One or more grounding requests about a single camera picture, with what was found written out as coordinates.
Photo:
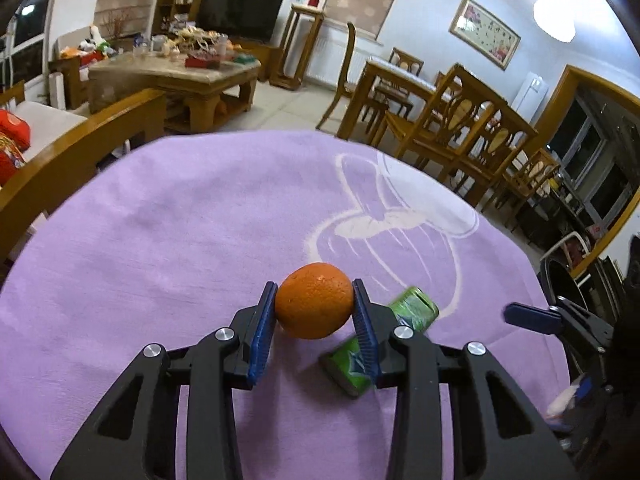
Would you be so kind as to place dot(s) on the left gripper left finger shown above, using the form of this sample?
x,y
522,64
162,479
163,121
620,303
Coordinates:
x,y
132,431

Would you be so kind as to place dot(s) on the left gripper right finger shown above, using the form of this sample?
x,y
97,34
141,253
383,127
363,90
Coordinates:
x,y
496,431

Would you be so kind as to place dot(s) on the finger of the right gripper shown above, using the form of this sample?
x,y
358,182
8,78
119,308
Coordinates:
x,y
544,322

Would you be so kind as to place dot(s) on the green gum box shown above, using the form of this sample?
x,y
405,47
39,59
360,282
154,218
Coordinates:
x,y
368,359

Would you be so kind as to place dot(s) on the orange fruit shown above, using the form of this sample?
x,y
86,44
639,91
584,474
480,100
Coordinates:
x,y
314,301

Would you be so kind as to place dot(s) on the purple tablecloth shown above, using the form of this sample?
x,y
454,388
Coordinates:
x,y
168,243

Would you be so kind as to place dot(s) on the wooden dining chair near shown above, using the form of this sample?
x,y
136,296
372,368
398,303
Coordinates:
x,y
466,128

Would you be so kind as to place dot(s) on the white standing air conditioner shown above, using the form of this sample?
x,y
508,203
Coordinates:
x,y
529,98

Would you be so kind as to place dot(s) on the wooden coffee table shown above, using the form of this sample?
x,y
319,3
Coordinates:
x,y
199,100

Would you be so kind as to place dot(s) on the wooden sofa with cushions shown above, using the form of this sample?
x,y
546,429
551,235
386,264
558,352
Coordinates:
x,y
67,164

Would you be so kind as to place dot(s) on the tall wooden plant stand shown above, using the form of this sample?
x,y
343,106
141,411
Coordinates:
x,y
299,36

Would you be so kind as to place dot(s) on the wooden dining table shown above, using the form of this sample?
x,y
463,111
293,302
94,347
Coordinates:
x,y
383,77

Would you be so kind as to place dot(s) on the ceiling lamp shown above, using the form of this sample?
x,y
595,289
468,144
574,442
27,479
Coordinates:
x,y
555,19

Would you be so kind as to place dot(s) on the wooden tv cabinet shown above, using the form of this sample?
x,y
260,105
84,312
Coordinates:
x,y
267,54

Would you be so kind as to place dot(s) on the black flat television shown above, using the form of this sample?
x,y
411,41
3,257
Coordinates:
x,y
251,19

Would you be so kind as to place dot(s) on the framed floral wall picture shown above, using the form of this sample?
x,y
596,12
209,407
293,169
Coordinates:
x,y
484,32

